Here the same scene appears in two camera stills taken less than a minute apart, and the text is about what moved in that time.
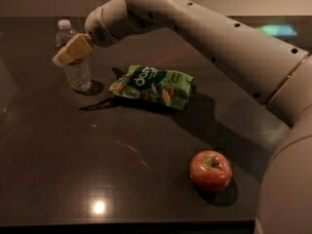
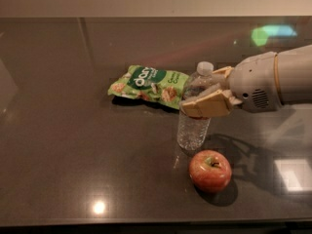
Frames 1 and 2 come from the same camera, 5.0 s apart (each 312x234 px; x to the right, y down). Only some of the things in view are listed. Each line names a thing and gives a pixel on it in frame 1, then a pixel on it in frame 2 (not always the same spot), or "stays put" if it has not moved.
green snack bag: [168, 87] stays put
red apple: [211, 171] stays put
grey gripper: [95, 26] → [254, 82]
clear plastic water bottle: [79, 71] → [192, 131]
